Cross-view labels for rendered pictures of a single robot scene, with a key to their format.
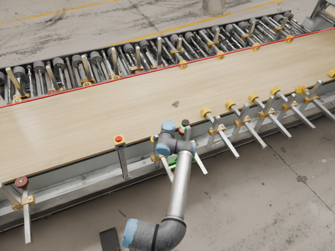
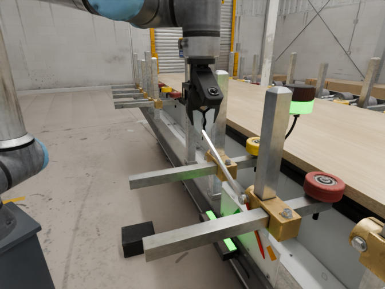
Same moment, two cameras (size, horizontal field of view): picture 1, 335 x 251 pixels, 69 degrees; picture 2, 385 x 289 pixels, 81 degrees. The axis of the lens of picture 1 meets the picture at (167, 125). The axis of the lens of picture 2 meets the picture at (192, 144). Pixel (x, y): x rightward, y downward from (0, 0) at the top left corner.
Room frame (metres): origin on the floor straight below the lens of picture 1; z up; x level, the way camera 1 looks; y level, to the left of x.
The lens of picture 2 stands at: (0.99, -0.60, 1.18)
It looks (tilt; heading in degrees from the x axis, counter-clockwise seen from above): 22 degrees down; 95
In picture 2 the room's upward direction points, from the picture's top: straight up
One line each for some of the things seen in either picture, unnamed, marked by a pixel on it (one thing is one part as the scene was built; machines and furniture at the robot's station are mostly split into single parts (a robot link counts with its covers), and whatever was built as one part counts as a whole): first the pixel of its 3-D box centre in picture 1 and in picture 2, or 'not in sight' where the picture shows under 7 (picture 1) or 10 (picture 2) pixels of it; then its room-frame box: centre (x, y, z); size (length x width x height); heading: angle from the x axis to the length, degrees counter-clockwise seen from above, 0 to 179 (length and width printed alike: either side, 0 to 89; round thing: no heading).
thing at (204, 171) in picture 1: (193, 152); (248, 222); (1.07, -0.22, 0.84); 0.43 x 0.03 x 0.04; 25
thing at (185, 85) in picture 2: not in sight; (199, 82); (0.95, 0.00, 1.10); 0.09 x 0.08 x 0.12; 115
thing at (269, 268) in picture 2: (182, 156); (243, 229); (1.07, -0.14, 0.75); 0.26 x 0.01 x 0.10; 115
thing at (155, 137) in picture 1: (156, 154); (217, 148); (1.00, 0.07, 0.89); 0.04 x 0.04 x 0.48; 25
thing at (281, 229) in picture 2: not in sight; (270, 209); (1.12, -0.17, 0.85); 0.14 x 0.06 x 0.05; 115
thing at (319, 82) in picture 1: (307, 100); not in sight; (1.64, -1.28, 0.93); 0.04 x 0.04 x 0.48; 25
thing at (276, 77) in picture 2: not in sight; (259, 78); (2.63, 8.29, 0.23); 2.41 x 0.77 x 0.17; 33
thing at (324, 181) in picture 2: (182, 133); (319, 199); (1.24, -0.13, 0.85); 0.08 x 0.08 x 0.11
